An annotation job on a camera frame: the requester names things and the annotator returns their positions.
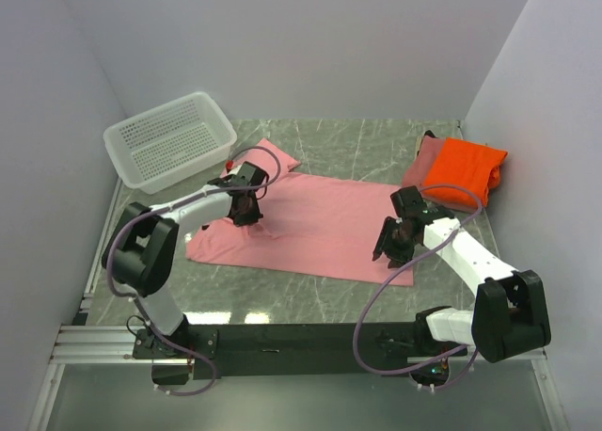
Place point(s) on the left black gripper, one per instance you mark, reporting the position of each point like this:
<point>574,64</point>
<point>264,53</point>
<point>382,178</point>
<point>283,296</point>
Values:
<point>252,217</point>

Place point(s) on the black base beam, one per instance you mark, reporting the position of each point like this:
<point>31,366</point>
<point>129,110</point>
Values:
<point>285,349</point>

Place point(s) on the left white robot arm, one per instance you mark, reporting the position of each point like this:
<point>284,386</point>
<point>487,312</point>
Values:
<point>139,256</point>

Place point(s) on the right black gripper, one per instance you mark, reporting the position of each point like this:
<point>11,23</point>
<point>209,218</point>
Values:
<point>384,244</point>

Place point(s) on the white plastic basket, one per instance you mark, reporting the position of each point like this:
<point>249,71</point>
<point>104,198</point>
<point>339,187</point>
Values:
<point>169,143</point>

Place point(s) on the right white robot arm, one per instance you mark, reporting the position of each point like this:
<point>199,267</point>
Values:
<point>509,316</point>

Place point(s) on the folded dusty pink t shirt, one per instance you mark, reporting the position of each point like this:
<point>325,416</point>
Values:
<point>427,150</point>

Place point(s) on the aluminium frame rail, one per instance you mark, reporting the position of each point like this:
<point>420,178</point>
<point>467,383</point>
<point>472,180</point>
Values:
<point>93,382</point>

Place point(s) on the folded orange t shirt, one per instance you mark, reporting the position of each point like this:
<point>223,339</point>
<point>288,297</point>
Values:
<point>463,174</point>

